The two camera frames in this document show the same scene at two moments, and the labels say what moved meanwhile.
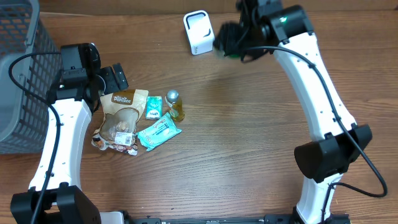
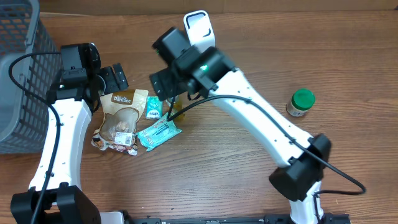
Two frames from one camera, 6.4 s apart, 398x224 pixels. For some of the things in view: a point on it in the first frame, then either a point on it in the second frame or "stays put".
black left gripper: [115, 78] stays put
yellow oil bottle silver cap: [173, 100] stays put
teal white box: [163, 129] stays put
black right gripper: [229, 43] → [169, 85]
